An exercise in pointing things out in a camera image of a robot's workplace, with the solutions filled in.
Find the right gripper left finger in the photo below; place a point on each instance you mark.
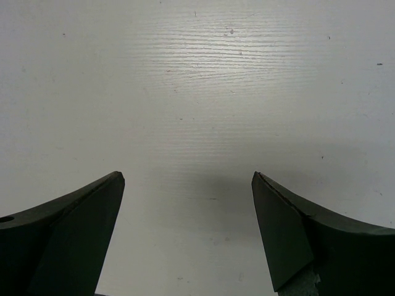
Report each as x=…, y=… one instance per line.
x=59, y=247

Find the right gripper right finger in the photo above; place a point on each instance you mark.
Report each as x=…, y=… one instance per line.
x=311, y=250

